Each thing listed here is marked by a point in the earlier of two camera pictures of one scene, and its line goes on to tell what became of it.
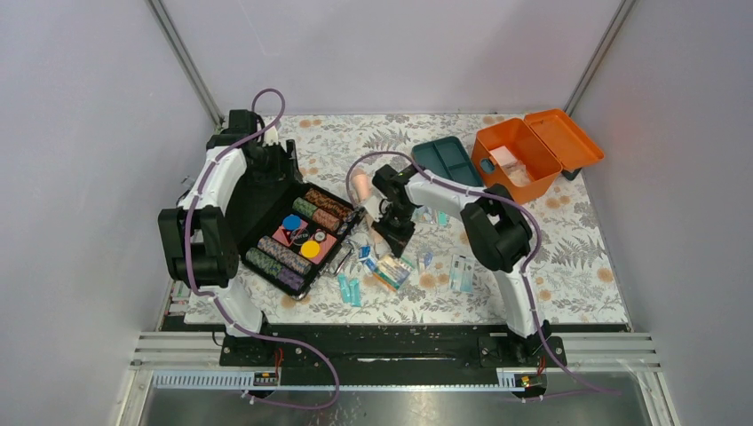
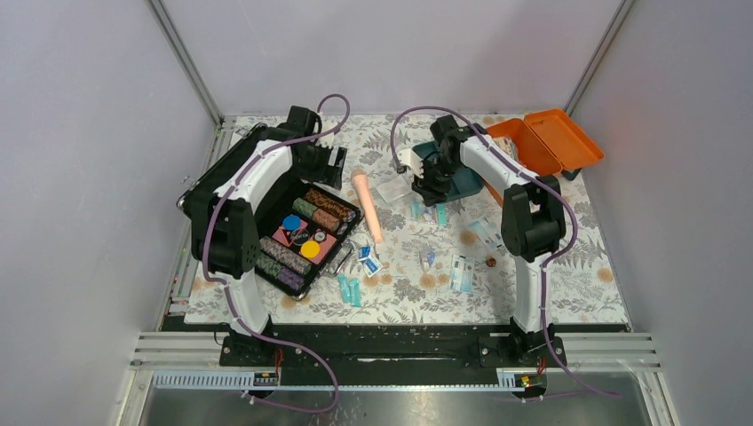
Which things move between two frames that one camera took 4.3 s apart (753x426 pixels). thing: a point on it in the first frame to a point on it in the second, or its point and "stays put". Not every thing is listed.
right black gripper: (398, 240) to (424, 187)
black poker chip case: (289, 230) stays put
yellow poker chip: (310, 248) stays put
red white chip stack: (326, 219) stays put
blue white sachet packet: (462, 273) stays put
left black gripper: (282, 169) to (328, 173)
